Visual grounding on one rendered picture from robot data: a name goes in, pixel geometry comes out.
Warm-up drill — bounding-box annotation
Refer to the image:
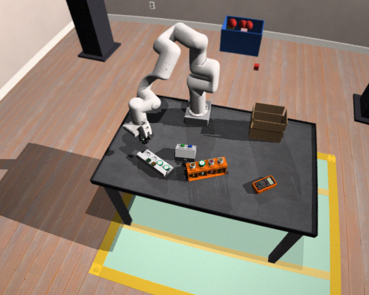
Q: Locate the orange tube holder plate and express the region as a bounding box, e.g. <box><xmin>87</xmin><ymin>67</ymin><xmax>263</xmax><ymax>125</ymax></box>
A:
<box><xmin>186</xmin><ymin>157</ymin><xmax>228</xmax><ymax>182</ymax></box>

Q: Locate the brown cardboard box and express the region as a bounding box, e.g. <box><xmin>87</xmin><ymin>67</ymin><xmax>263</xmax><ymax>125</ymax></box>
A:
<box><xmin>248</xmin><ymin>102</ymin><xmax>288</xmax><ymax>143</ymax></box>

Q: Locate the orange pocket multimeter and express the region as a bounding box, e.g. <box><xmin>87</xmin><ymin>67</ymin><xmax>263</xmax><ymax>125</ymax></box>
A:
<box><xmin>252</xmin><ymin>175</ymin><xmax>277</xmax><ymax>194</ymax></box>

